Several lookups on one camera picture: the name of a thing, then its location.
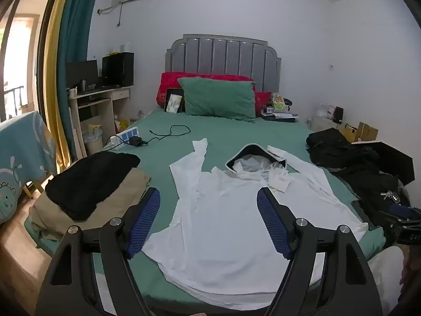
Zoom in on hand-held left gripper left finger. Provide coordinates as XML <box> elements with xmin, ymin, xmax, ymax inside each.
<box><xmin>36</xmin><ymin>187</ymin><xmax>162</xmax><ymax>316</ymax></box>

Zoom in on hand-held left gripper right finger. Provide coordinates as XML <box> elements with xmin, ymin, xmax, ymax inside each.
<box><xmin>257</xmin><ymin>187</ymin><xmax>384</xmax><ymax>316</ymax></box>

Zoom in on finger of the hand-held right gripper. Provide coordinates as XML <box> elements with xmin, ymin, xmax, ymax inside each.
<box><xmin>387</xmin><ymin>205</ymin><xmax>415</xmax><ymax>218</ymax></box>

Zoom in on white hooded shirt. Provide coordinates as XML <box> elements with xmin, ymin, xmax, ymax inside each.
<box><xmin>142</xmin><ymin>138</ymin><xmax>369</xmax><ymax>302</ymax></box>

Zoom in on person's right hand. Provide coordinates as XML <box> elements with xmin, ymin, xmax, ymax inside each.
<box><xmin>399</xmin><ymin>247</ymin><xmax>421</xmax><ymax>300</ymax></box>

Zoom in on black long coat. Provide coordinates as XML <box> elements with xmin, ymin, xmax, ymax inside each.
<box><xmin>329</xmin><ymin>161</ymin><xmax>412</xmax><ymax>247</ymax></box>

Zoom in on black umbrella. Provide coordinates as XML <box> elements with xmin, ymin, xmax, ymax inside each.
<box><xmin>353</xmin><ymin>141</ymin><xmax>415</xmax><ymax>186</ymax></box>

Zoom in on person's pale clothing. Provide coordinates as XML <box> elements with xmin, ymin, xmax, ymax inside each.
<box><xmin>368</xmin><ymin>246</ymin><xmax>407</xmax><ymax>316</ymax></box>

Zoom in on white power strip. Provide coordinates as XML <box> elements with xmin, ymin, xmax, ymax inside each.
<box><xmin>110</xmin><ymin>127</ymin><xmax>143</xmax><ymax>147</ymax></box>

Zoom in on cardboard boxes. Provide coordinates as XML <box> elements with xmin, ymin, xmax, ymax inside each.
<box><xmin>339</xmin><ymin>122</ymin><xmax>379</xmax><ymax>143</ymax></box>

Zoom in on black crumpled jacket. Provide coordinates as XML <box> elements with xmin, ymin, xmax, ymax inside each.
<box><xmin>306</xmin><ymin>128</ymin><xmax>382</xmax><ymax>172</ymax></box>

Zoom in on bin with white bag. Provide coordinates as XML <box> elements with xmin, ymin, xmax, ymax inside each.
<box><xmin>82</xmin><ymin>123</ymin><xmax>104</xmax><ymax>155</ymax></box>

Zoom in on beige folded garment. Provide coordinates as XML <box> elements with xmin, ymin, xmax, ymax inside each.
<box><xmin>29</xmin><ymin>168</ymin><xmax>152</xmax><ymax>241</ymax></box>

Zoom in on stack of books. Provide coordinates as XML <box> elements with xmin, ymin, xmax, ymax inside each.
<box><xmin>261</xmin><ymin>97</ymin><xmax>300</xmax><ymax>123</ymax></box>

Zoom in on bed with green sheet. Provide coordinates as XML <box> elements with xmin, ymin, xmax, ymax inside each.
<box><xmin>24</xmin><ymin>108</ymin><xmax>387</xmax><ymax>313</ymax></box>

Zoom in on white nightstand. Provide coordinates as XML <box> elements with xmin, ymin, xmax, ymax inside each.
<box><xmin>311</xmin><ymin>115</ymin><xmax>339</xmax><ymax>132</ymax></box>

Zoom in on colourful snack packet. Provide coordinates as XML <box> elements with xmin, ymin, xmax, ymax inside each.
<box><xmin>270</xmin><ymin>93</ymin><xmax>290</xmax><ymax>112</ymax></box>

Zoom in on white packet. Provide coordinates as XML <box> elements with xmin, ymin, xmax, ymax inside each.
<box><xmin>165</xmin><ymin>94</ymin><xmax>183</xmax><ymax>114</ymax></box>

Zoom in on white box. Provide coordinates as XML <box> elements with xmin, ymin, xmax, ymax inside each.
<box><xmin>317</xmin><ymin>103</ymin><xmax>337</xmax><ymax>119</ymax></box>

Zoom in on light wooden desk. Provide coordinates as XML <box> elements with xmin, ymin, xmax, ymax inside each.
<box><xmin>67</xmin><ymin>86</ymin><xmax>133</xmax><ymax>162</ymax></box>

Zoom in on green pillow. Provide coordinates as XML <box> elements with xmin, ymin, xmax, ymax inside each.
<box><xmin>178</xmin><ymin>77</ymin><xmax>256</xmax><ymax>123</ymax></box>

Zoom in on large red pillow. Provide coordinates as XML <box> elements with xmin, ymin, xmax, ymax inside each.
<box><xmin>156</xmin><ymin>71</ymin><xmax>254</xmax><ymax>107</ymax></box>

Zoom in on black computer tower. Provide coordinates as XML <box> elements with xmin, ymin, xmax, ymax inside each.
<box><xmin>102</xmin><ymin>52</ymin><xmax>135</xmax><ymax>88</ymax></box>

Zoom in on black monitor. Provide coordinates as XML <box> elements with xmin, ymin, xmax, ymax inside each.
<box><xmin>65</xmin><ymin>60</ymin><xmax>99</xmax><ymax>90</ymax></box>

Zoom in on grey padded headboard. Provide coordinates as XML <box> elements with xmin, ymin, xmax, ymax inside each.
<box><xmin>164</xmin><ymin>34</ymin><xmax>282</xmax><ymax>96</ymax></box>

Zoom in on yellow curtain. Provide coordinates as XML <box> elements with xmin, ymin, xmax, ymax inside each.
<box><xmin>43</xmin><ymin>0</ymin><xmax>74</xmax><ymax>172</ymax></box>

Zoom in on balcony railing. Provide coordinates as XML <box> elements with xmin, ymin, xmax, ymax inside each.
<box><xmin>0</xmin><ymin>85</ymin><xmax>26</xmax><ymax>122</ymax></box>

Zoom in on teal curtain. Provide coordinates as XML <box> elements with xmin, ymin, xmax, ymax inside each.
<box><xmin>57</xmin><ymin>0</ymin><xmax>104</xmax><ymax>168</ymax></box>

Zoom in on black charger with cable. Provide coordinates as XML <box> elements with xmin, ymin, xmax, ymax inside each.
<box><xmin>128</xmin><ymin>125</ymin><xmax>191</xmax><ymax>147</ymax></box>

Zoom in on white air conditioner hose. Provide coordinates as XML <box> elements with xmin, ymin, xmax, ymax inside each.
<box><xmin>97</xmin><ymin>0</ymin><xmax>127</xmax><ymax>28</ymax></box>

